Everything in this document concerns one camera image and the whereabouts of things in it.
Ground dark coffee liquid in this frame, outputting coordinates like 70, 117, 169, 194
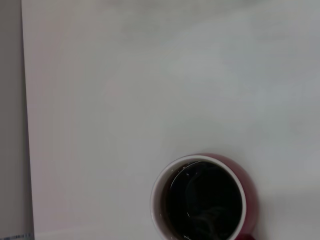
166, 161, 243, 240

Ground red ceramic cup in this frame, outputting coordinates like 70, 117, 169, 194
149, 152, 260, 240

